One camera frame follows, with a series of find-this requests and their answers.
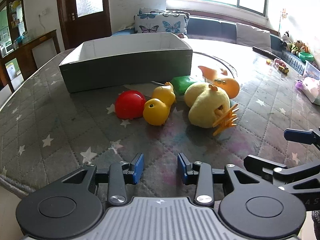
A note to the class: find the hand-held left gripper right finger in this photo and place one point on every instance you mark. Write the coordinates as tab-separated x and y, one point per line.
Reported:
182	168

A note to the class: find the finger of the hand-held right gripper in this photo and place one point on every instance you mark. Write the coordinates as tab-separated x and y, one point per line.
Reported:
297	135
260	166

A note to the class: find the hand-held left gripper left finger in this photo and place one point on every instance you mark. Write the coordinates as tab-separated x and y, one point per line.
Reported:
138	168

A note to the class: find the orange pronged plastic toy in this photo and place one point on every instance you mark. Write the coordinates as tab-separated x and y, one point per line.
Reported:
226	122

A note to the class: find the yellow plastic duck toy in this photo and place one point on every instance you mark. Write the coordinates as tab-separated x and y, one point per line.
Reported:
157	110

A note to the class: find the red plastic ball toy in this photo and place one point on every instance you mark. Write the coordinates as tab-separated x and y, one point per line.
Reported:
130	105

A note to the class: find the yellow plush chick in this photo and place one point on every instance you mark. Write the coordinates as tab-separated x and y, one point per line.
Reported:
205	102

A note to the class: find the green plastic toy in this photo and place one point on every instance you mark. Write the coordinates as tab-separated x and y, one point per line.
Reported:
183	83

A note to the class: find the orange plastic fish toy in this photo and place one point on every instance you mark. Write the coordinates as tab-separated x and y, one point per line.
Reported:
225	82

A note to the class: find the grey cardboard box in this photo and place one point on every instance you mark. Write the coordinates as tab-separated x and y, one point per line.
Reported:
125	67

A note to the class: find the pink and white toy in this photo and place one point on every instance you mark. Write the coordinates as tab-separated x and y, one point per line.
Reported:
312	90

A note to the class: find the small purple toy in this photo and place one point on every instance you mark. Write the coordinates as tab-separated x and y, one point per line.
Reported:
299	84

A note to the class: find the clear plastic storage box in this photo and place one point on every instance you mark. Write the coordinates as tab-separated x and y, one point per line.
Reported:
312	70

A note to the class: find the yellow toy car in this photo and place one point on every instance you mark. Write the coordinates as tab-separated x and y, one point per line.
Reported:
283	69

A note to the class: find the green plastic bowl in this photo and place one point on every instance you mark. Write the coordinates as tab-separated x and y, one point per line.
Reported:
306	56

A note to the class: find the group of small plush toys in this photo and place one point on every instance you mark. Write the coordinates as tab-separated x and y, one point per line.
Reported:
297	46

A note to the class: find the black remote control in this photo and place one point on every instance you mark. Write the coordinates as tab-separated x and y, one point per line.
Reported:
263	51

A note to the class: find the black and white plush cow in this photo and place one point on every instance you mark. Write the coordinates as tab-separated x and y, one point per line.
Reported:
285	38

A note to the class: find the grey quilted star table cover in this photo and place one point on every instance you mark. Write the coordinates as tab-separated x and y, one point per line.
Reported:
50	110

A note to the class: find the grey cushion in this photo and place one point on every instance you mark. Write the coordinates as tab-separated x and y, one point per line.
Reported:
252	36

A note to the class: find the blue sofa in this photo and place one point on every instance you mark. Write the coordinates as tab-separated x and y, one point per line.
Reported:
212	27

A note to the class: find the butterfly print pillow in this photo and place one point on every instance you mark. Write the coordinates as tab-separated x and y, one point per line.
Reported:
160	23
150	10

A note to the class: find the dark wooden door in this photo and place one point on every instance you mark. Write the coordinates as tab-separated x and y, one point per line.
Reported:
85	30

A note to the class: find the dark wooden side table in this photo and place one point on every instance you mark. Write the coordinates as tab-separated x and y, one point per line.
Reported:
25	50

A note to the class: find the wooden display cabinet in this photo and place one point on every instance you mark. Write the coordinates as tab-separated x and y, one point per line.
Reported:
16	12

